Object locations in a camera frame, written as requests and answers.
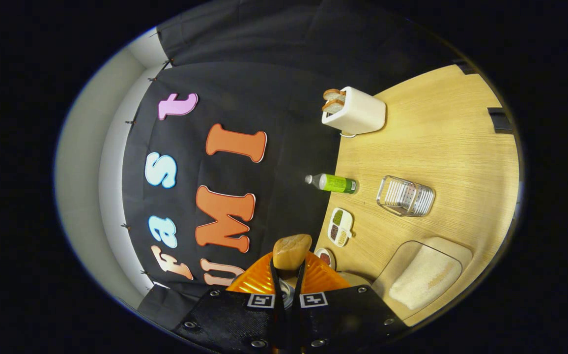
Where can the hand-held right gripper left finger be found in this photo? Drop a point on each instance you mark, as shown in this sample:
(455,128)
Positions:
(235,319)

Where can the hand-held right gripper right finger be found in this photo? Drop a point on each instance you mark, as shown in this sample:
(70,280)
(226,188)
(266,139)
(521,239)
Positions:
(343,314)

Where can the wooden spoon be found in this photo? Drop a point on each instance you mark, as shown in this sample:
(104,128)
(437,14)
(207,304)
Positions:
(291,250)

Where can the round dish of red beans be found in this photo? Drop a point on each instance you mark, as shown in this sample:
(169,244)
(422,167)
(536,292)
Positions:
(324,258)

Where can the white divided bean dish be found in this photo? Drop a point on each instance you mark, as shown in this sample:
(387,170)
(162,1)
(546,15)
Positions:
(340,226)

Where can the green label plastic bottle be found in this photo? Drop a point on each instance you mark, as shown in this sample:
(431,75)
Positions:
(335,183)

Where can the white toaster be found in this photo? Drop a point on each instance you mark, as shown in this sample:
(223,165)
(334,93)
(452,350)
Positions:
(360,113)

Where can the toasted bread slice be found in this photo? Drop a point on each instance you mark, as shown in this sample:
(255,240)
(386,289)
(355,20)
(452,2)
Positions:
(334,95)
(333,106)

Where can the row of black cloth clips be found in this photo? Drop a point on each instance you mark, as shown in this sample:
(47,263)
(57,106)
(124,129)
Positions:
(129,122)

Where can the black backdrop cloth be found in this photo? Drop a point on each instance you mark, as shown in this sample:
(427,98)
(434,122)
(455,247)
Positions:
(274,88)

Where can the black table edge clamp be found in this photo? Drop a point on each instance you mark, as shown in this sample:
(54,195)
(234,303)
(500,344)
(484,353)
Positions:
(500,120)
(465,67)

